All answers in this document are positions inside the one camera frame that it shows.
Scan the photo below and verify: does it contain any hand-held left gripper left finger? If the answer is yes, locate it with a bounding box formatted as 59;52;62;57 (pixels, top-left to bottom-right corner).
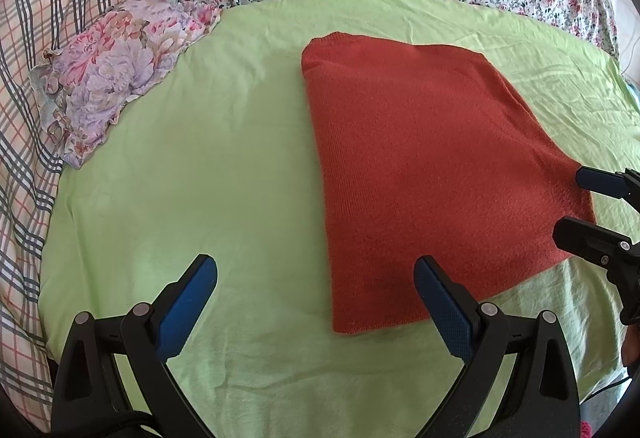
50;254;218;438

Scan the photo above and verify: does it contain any plaid bed cover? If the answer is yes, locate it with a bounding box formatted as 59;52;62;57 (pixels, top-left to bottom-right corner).
0;0;166;434

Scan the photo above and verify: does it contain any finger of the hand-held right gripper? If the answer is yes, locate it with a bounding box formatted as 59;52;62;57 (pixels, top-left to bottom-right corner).
552;216;640;326
575;166;640;213

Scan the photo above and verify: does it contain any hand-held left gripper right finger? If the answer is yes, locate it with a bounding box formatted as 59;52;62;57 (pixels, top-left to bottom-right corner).
413;255;582;438

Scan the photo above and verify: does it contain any purple pink floral pillow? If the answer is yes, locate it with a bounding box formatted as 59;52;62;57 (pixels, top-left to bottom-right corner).
29;0;223;169

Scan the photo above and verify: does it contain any light green bed sheet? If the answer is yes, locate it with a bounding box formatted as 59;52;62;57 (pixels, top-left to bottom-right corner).
37;0;640;438

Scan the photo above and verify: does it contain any red knitted sweater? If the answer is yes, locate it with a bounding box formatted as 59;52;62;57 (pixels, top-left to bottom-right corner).
301;32;598;335

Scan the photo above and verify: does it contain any person's right hand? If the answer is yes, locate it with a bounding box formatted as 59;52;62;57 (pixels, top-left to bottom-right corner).
622;324;640;369

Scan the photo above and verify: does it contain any black cable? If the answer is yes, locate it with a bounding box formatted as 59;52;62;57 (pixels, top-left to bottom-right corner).
582;368;637;405

